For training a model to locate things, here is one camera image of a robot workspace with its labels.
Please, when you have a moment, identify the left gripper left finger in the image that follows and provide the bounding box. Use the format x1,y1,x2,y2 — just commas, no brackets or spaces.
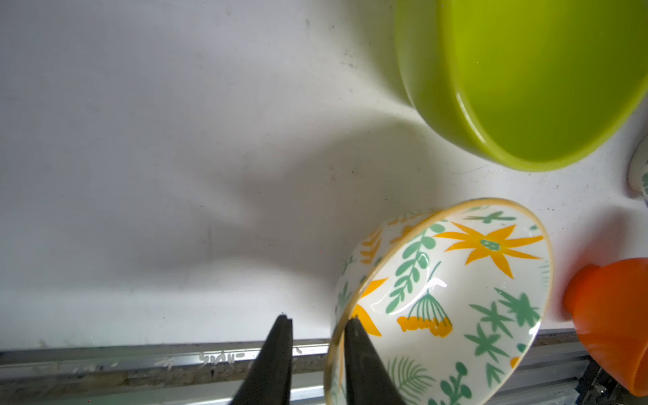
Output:
231,315,293,405

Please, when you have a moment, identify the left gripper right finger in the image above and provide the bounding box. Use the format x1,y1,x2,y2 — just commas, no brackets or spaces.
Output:
344,317,405,405

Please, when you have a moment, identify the yellow flower bowl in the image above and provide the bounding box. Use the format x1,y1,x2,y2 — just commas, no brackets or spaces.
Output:
324,198,554,404

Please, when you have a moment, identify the large orange bowl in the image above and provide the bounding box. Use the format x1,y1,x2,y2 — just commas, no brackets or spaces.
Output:
563,258,647,397

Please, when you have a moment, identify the lime green bowl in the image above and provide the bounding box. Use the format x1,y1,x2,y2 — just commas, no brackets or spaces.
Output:
394,1,647,172

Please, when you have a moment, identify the green leaf bowl right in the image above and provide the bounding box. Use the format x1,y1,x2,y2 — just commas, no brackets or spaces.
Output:
627,135,648,203

